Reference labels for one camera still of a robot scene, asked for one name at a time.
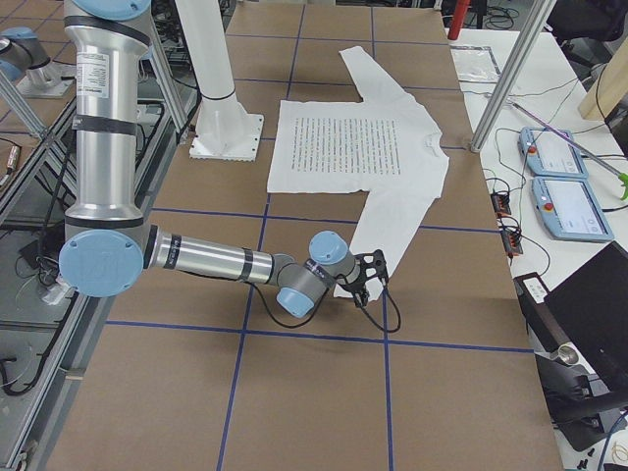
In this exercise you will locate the white mount base plate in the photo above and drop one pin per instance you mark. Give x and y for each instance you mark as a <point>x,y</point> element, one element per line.
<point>225,131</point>

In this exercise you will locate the blue teach pendant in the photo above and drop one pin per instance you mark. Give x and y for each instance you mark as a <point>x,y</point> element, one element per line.
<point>548,155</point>
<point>570,210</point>

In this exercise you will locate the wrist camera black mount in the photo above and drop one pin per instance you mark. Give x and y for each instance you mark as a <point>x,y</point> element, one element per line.
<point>376,266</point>

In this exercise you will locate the clear plastic bag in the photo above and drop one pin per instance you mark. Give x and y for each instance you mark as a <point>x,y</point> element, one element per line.
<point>475,63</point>

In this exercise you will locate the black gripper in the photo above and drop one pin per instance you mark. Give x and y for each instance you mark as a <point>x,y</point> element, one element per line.
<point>354,287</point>

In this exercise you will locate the aluminium frame post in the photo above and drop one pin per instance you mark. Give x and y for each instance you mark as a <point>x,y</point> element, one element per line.
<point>515,62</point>

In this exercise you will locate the blue teach pendant far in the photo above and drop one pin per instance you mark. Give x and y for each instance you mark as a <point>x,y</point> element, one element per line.
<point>548,155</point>

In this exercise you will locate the red cylinder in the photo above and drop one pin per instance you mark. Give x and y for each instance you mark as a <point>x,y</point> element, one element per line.
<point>458,19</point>

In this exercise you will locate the grabber reach tool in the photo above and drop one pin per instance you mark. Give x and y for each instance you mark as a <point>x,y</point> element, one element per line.
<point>584,151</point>

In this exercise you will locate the white long-sleeve printed shirt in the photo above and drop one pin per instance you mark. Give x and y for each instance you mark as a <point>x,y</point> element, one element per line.
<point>387,145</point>

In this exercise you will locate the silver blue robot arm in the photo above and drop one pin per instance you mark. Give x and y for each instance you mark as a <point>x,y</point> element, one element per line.
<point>23,55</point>
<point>109,241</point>

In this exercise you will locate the blue teach pendant near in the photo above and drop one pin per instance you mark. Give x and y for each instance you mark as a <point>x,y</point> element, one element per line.
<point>570,210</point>

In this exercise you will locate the aluminium frame rail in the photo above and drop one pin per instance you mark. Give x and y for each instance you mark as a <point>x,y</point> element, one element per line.
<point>48,332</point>

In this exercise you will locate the grey orange cable hub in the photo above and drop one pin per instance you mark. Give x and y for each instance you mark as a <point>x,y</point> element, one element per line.
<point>501,203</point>

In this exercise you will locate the black laptop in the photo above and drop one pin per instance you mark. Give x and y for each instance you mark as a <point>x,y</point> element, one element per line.
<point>590,306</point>

